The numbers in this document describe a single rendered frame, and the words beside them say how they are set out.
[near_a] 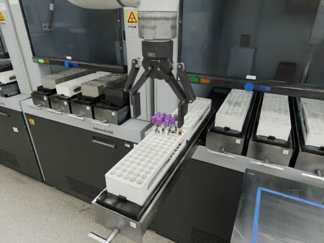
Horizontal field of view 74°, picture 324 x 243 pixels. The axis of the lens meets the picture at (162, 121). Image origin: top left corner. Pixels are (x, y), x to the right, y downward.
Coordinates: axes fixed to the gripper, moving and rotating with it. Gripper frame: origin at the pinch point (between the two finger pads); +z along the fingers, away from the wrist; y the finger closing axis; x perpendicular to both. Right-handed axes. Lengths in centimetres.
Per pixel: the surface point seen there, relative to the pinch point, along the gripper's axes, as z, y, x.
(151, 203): 14.0, 6.5, -16.2
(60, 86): 9, -71, 27
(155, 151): 8.1, 1.4, -4.6
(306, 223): 12.3, 38.2, -8.2
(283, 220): 12.4, 33.9, -9.4
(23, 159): 71, -123, 23
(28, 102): 22, -99, 24
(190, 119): 8.5, 3.4, 19.2
